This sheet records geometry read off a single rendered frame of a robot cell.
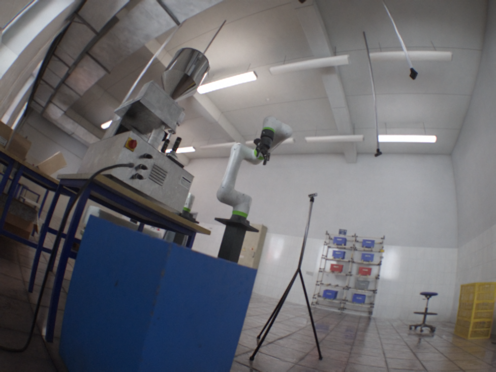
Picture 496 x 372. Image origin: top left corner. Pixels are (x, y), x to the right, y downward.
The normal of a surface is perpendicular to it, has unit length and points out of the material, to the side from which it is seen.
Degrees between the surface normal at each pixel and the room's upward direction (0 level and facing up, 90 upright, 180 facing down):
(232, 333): 90
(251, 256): 90
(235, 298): 90
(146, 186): 90
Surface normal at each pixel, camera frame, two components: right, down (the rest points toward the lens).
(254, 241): -0.47, -0.42
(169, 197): 0.85, 0.03
